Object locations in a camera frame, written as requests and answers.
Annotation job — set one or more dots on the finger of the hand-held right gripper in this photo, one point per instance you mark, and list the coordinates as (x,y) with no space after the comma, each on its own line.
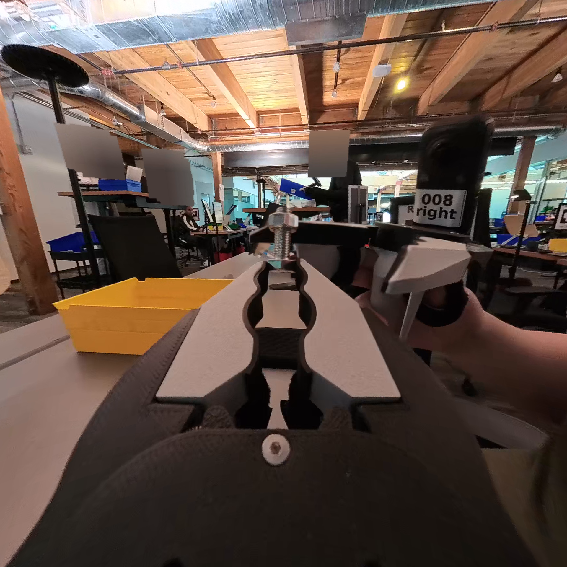
(332,232)
(429,268)

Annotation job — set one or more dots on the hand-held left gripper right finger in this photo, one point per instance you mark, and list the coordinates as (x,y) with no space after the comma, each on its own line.
(350,350)

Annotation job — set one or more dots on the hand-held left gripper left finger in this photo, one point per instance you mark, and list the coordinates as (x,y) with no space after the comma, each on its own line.
(208,350)

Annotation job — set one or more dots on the steel hex bolt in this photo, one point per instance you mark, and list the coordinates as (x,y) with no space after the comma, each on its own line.
(282,243)

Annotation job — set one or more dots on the yellow plastic bin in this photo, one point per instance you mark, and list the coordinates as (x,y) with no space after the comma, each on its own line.
(133,319)

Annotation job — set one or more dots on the person's right forearm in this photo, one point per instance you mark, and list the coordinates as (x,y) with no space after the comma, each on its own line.
(527,367)

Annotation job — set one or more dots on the person's right hand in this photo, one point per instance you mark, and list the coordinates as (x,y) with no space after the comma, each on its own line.
(465,336)

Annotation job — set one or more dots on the blue plastic bin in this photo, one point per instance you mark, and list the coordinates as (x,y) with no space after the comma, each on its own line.
(294,188)
(73,241)
(119,185)

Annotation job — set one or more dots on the round ceiling lamp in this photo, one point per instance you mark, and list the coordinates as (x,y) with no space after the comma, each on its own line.
(401,84)

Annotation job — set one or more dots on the black mesh chair back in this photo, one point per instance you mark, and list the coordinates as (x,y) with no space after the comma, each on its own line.
(133,248)

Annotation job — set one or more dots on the black utility cart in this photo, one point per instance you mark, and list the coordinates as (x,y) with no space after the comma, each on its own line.
(79,274)

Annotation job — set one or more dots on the wooden top desk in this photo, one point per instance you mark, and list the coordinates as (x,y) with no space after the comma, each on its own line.
(110,195)

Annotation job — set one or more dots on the black ceiling pipe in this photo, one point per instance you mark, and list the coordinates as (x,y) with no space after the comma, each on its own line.
(265,53)

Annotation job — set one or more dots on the black pole stand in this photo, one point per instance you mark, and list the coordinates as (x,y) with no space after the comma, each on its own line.
(44,66)

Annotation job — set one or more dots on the wooden support post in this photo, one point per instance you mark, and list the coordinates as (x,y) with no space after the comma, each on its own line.
(22,221)

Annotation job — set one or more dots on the slim silver air duct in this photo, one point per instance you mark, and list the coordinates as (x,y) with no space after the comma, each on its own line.
(110,99)

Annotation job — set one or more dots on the wide silver air duct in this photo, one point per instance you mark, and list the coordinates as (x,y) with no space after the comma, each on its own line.
(177,22)

